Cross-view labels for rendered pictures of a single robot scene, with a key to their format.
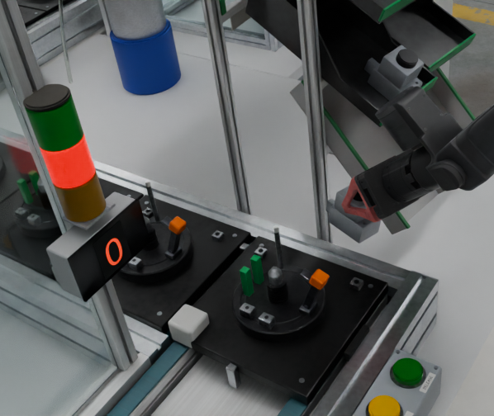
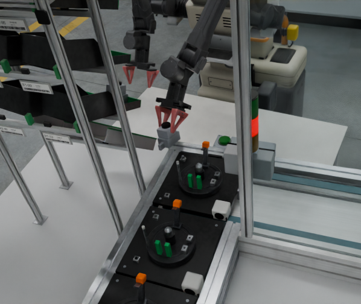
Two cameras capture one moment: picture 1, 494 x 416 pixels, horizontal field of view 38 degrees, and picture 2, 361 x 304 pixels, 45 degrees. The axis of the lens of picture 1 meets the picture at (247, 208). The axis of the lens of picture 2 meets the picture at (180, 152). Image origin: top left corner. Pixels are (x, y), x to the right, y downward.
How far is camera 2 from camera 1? 1.39 m
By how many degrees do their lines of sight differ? 74
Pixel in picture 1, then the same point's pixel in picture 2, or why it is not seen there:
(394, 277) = (172, 154)
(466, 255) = not seen: hidden behind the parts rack
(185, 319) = (222, 206)
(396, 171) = (179, 91)
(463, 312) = not seen: hidden behind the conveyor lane
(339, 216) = (171, 139)
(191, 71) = not seen: outside the picture
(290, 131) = (14, 247)
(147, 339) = (230, 230)
